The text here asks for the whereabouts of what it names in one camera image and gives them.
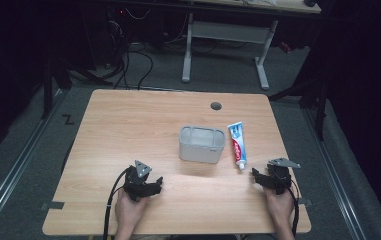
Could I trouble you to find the white metal desk frame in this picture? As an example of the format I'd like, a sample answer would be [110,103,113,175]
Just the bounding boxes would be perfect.
[181,12,279,91]

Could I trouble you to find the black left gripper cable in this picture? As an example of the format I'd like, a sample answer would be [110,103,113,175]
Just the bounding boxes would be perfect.
[102,166,132,240]

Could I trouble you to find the person's right hand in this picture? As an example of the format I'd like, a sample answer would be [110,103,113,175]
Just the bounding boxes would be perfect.
[263,186,296,232]

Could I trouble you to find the person's left hand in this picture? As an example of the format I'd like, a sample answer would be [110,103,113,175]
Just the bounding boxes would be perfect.
[114,188,150,234]

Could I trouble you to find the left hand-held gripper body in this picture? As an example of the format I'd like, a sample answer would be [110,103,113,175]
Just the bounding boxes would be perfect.
[123,159,158,203]

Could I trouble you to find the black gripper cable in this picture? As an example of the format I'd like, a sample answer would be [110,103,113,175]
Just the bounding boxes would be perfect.
[287,186,301,238]
[102,166,132,240]

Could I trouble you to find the black floor cables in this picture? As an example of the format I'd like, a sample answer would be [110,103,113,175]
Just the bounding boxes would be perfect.
[101,6,192,92]

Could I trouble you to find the black metal stand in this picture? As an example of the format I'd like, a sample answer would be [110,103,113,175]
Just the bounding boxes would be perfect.
[267,71,330,142]
[40,56,74,120]

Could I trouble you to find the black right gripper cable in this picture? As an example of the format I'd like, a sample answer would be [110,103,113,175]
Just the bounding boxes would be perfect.
[287,186,301,238]

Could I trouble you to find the grey plastic storage container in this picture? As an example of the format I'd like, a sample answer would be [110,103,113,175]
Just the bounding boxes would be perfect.
[178,124,227,165]

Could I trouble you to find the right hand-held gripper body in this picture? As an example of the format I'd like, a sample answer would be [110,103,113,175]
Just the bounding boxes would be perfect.
[265,157,302,196]

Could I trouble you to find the metal floor rail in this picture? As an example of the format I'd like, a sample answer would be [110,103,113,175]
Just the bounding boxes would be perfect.
[302,108,367,240]
[0,87,66,234]

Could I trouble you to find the white red toothpaste tube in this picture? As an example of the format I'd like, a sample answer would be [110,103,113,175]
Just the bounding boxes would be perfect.
[227,121,248,172]

